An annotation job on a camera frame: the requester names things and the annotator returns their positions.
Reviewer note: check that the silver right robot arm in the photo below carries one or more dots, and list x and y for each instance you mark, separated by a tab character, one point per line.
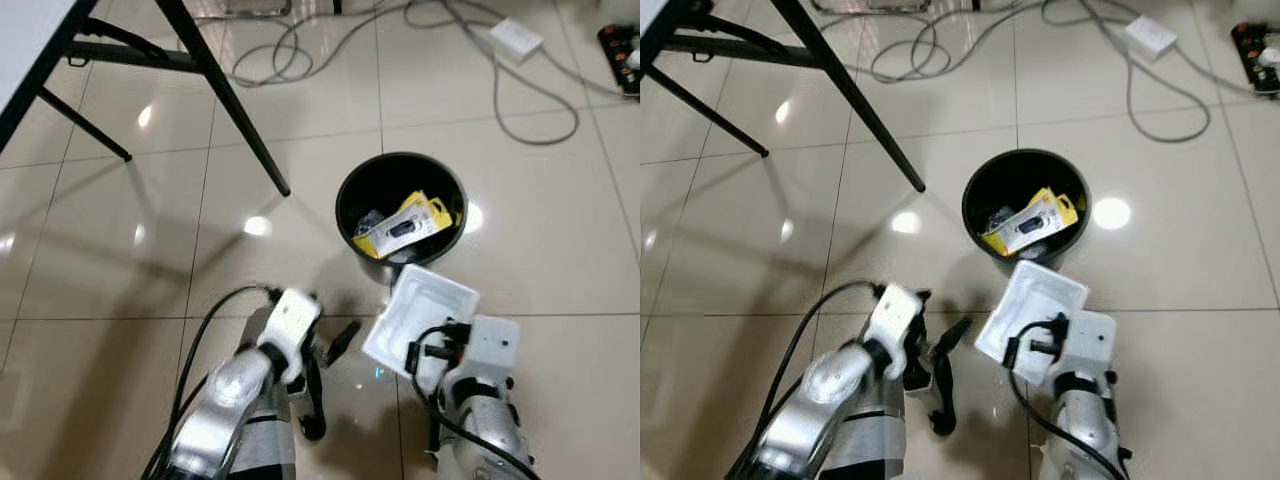
485	430
1085	430

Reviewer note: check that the yellow product package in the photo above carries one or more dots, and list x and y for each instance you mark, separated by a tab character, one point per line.
1035	222
405	228

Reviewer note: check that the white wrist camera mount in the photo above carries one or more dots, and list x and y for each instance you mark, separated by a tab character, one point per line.
1088	345
893	320
490	350
290	325

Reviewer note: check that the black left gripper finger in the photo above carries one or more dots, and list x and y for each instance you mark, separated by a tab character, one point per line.
315	418
952	337
343	342
944	412

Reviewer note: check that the black power strip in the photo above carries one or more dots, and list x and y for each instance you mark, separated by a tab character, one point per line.
622	60
1258	58

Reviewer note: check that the white plastic tray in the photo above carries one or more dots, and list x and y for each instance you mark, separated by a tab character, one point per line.
1030	300
415	305

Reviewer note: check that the robot left leg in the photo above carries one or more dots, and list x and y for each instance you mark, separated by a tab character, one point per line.
270	450
870	445

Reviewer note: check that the black round rubbish bin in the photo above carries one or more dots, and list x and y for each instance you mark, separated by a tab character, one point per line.
1005	180
380	185

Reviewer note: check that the black metal table frame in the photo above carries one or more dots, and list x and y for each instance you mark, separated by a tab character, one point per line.
240	120
853	100

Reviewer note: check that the white power socket box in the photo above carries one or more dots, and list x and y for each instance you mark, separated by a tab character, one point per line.
1150	37
517	40

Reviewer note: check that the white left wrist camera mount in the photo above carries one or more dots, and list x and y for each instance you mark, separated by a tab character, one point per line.
290	325
893	320

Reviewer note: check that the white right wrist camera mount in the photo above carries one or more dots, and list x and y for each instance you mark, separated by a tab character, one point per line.
1088	345
490	350

